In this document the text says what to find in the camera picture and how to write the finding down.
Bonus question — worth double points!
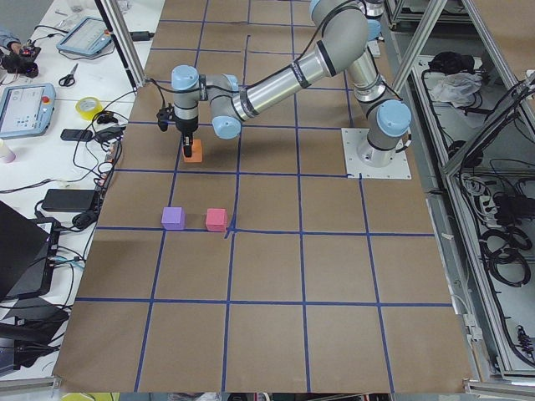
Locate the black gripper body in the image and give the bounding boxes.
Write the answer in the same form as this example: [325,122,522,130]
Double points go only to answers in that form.
[156,104,198,140]

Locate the orange foam cube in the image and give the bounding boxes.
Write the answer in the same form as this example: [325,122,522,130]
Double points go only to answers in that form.
[183,139,203,163]

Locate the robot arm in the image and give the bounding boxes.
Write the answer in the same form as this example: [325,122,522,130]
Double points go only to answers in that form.
[156,1,412,168]

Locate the yellow tape roll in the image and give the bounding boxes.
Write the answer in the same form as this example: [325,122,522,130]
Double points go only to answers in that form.
[75,96,104,121]

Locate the purple foam cube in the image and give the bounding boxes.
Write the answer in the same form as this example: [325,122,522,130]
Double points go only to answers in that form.
[161,206,186,231]

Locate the red foam cube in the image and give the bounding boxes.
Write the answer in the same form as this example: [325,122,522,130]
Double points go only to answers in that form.
[205,208,228,232]

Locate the black phone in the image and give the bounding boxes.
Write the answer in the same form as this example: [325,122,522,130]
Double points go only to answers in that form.
[60,129,94,142]

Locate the teach pendant tablet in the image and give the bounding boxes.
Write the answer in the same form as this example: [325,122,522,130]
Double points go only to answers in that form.
[1,83,56,140]
[56,17,112,58]

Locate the black power adapter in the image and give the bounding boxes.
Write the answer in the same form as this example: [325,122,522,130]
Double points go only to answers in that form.
[41,189,97,212]

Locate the person hand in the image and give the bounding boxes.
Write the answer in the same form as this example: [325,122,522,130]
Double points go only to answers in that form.
[0,26,22,53]

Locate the black laptop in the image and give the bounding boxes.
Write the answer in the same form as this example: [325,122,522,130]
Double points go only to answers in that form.
[1,203,59,301]

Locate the aluminium frame post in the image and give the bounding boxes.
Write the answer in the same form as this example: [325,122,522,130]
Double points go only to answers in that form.
[94,0,145,90]

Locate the black handled scissors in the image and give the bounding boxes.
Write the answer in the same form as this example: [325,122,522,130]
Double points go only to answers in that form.
[58,64,79,88]

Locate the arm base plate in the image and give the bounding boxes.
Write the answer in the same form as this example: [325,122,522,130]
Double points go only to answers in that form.
[341,128,412,180]

